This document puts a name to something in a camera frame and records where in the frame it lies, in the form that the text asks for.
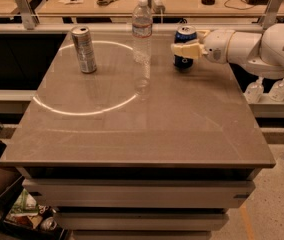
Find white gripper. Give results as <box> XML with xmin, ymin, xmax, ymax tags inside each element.
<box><xmin>171</xmin><ymin>30</ymin><xmax>235</xmax><ymax>64</ymax></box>

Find blue pepsi can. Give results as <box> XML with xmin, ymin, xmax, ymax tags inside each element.
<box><xmin>174</xmin><ymin>25</ymin><xmax>197</xmax><ymax>71</ymax></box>

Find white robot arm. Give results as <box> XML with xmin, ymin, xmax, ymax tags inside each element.
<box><xmin>171</xmin><ymin>23</ymin><xmax>284</xmax><ymax>79</ymax></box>

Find clear plastic water bottle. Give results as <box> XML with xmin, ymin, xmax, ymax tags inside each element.
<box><xmin>132</xmin><ymin>0</ymin><xmax>153</xmax><ymax>64</ymax></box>

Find clear sanitizer bottle left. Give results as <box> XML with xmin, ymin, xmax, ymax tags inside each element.
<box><xmin>244</xmin><ymin>77</ymin><xmax>264</xmax><ymax>104</ymax></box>

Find clear sanitizer bottle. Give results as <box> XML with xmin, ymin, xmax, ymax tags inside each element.
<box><xmin>244</xmin><ymin>77</ymin><xmax>264</xmax><ymax>104</ymax></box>
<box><xmin>268</xmin><ymin>78</ymin><xmax>284</xmax><ymax>102</ymax></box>

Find clear sanitizer bottle right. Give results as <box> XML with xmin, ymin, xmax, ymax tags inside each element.
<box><xmin>268</xmin><ymin>78</ymin><xmax>284</xmax><ymax>102</ymax></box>

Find silver energy drink can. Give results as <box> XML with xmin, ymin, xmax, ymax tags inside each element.
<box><xmin>71</xmin><ymin>26</ymin><xmax>97</xmax><ymax>74</ymax></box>

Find white power strip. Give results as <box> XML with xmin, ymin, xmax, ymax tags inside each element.
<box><xmin>151</xmin><ymin>0</ymin><xmax>165</xmax><ymax>14</ymax></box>

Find grey drawer cabinet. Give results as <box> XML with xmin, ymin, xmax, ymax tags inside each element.
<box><xmin>23</xmin><ymin>178</ymin><xmax>255</xmax><ymax>239</ymax></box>

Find black bin with snacks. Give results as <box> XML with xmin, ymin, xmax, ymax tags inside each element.
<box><xmin>0</xmin><ymin>189</ymin><xmax>67</xmax><ymax>240</ymax></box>

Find black cable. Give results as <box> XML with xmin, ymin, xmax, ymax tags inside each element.
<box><xmin>223</xmin><ymin>0</ymin><xmax>255</xmax><ymax>11</ymax></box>

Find right metal bracket post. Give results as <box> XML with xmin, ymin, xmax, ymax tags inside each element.
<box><xmin>258</xmin><ymin>0</ymin><xmax>283</xmax><ymax>30</ymax></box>

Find metal bracket post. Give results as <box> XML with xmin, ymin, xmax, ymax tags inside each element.
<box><xmin>258</xmin><ymin>0</ymin><xmax>283</xmax><ymax>30</ymax></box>
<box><xmin>14</xmin><ymin>0</ymin><xmax>38</xmax><ymax>30</ymax></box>

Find scissors with dark handles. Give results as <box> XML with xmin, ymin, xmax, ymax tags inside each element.
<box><xmin>96</xmin><ymin>0</ymin><xmax>119</xmax><ymax>6</ymax></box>

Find left metal bracket post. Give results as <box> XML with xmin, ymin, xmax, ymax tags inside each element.
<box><xmin>14</xmin><ymin>0</ymin><xmax>38</xmax><ymax>30</ymax></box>

